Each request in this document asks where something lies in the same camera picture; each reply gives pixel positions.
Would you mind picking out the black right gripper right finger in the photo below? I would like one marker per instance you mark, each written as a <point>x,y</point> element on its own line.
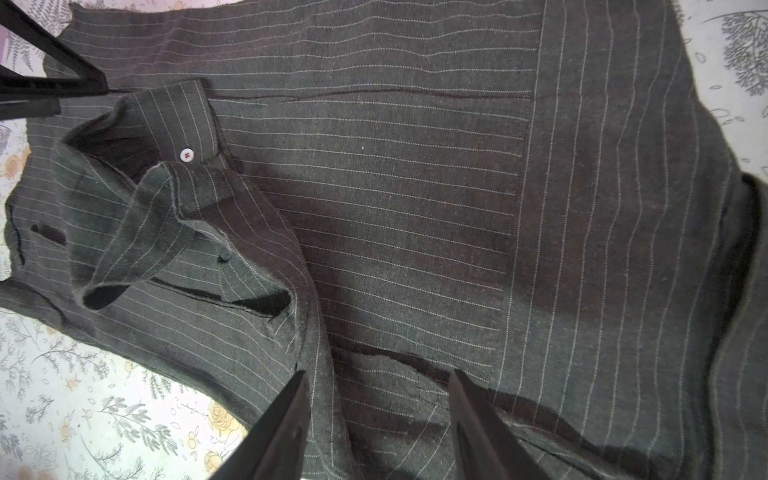
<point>484,447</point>

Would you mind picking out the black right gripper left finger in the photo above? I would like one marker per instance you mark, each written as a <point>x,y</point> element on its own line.
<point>274,448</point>

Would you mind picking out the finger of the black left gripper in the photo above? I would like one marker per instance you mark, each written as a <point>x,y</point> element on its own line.
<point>29,108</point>
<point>88,80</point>

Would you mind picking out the dark grey pinstriped shirt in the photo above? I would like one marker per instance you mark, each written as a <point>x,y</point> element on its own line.
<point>378,193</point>

